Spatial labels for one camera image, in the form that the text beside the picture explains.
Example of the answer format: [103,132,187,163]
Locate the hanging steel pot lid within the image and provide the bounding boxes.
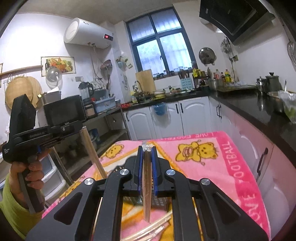
[199,47,216,66]

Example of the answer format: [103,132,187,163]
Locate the metal storage shelf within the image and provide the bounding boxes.
[50,107,130,186]

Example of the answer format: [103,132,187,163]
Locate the clear plastic bag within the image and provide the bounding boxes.
[278,90,296,123]

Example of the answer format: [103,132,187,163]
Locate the blue hanging trash bin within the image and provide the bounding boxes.
[153,102,167,116]

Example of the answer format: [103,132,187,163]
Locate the black range hood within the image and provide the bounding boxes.
[199,0,275,46]

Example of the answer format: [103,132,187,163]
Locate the steel kettle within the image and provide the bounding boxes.
[264,72,282,92]

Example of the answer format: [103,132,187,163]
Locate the round bamboo board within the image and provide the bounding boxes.
[5,76,43,109]

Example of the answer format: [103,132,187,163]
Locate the yellow oil bottle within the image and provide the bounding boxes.
[225,69,231,83]

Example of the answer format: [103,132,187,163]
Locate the white plastic drawer unit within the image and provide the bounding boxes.
[41,154,67,201]

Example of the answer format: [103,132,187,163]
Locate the person's left hand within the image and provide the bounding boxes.
[9,148,52,207]

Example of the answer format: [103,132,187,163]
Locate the yellow green sleeve forearm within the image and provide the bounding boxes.
[1,175,44,241]

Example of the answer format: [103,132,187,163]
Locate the wooden cutting board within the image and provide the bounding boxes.
[135,69,156,94]

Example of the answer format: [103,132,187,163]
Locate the steel pot on counter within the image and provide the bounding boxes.
[207,79,224,91]

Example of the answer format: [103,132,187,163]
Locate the white water heater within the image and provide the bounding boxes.
[64,18,113,49]

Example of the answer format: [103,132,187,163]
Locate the glass pot lid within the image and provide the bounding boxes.
[46,66,62,89]

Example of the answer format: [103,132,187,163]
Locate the black microwave oven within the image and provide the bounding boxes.
[43,95,86,126]

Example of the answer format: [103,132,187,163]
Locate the dark framed kitchen window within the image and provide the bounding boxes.
[126,7,196,74]

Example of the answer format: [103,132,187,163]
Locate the blue plastic dish box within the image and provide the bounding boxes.
[94,97,116,113]

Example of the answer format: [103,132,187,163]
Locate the fruit picture frame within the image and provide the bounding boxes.
[41,56,76,77]

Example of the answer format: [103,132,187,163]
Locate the light blue knife block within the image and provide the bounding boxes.
[180,78,194,91]

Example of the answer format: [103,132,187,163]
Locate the chopstick pair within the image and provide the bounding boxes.
[142,142,152,222]
[121,210,173,241]
[79,126,107,179]

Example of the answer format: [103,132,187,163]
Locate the black blender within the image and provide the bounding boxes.
[78,82,94,103]

